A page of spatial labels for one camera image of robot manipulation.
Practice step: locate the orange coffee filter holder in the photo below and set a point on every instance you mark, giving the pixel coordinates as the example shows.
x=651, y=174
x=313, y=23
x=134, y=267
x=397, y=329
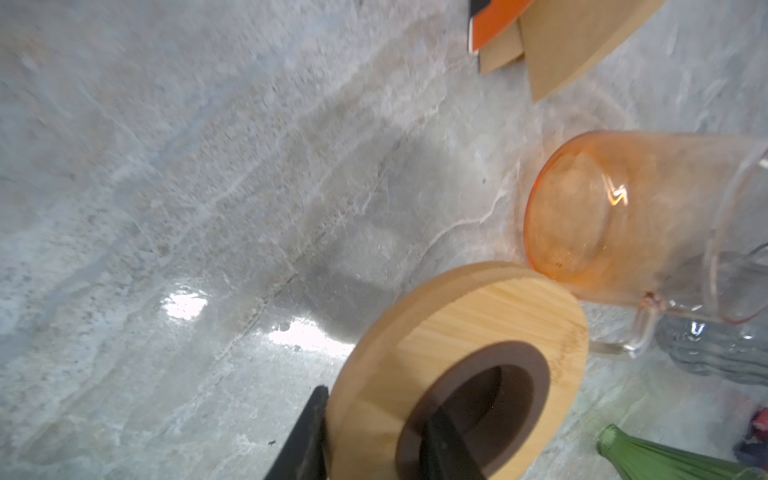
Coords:
x=559, y=40

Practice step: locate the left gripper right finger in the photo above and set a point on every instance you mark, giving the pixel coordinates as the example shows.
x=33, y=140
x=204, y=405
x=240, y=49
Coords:
x=443, y=453

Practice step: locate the orange glass carafe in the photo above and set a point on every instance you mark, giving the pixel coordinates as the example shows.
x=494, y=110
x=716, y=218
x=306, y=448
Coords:
x=668, y=224

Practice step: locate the green glass dripper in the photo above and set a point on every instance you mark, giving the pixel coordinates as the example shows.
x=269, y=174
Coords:
x=636, y=459

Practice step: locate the grey glass carafe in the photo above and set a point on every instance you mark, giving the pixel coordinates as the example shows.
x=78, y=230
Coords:
x=737, y=353

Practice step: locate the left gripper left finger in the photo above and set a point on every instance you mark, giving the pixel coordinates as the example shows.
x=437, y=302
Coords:
x=302, y=457

